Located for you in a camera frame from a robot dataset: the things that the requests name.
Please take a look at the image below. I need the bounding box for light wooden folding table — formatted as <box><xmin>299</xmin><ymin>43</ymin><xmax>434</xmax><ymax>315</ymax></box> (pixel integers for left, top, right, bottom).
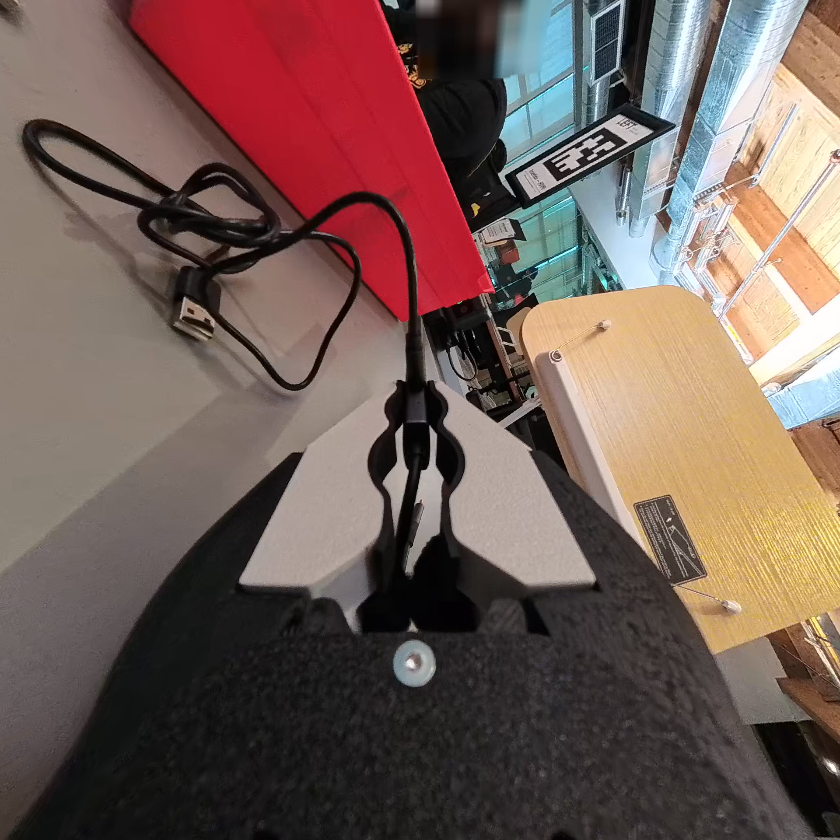
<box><xmin>520</xmin><ymin>285</ymin><xmax>840</xmax><ymax>657</ymax></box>

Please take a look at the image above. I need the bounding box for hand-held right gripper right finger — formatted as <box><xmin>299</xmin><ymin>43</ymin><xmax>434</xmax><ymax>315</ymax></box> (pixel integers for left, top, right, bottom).
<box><xmin>413</xmin><ymin>381</ymin><xmax>598</xmax><ymax>634</ymax></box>

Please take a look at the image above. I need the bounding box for white grid ceiling panel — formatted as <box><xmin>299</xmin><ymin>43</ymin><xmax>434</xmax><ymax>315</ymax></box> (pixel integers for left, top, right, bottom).
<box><xmin>586</xmin><ymin>0</ymin><xmax>629</xmax><ymax>84</ymax></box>

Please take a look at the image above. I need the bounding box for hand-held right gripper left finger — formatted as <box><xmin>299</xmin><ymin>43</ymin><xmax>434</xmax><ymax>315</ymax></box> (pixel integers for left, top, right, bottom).
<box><xmin>238</xmin><ymin>381</ymin><xmax>405</xmax><ymax>634</ymax></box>

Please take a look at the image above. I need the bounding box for black USB cable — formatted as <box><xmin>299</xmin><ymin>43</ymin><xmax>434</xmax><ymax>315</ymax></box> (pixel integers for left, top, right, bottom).
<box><xmin>23</xmin><ymin>118</ymin><xmax>435</xmax><ymax>592</ymax></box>

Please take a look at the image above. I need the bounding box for silver ventilation duct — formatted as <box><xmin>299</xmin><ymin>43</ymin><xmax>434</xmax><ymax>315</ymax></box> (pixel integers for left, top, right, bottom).
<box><xmin>617</xmin><ymin>0</ymin><xmax>716</xmax><ymax>240</ymax></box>
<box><xmin>650</xmin><ymin>0</ymin><xmax>811</xmax><ymax>283</ymax></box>

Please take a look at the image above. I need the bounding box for grey desk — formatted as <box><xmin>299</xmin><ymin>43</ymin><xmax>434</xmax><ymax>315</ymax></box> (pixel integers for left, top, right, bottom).
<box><xmin>0</xmin><ymin>0</ymin><xmax>437</xmax><ymax>749</ymax></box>

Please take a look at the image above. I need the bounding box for red plastic bin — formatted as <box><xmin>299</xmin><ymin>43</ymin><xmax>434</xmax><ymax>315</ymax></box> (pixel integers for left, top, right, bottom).
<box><xmin>129</xmin><ymin>0</ymin><xmax>496</xmax><ymax>322</ymax></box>

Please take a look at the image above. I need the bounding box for black warning label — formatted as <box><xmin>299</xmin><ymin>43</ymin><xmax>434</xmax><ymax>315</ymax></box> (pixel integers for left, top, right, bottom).
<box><xmin>633</xmin><ymin>494</ymin><xmax>707</xmax><ymax>587</ymax></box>

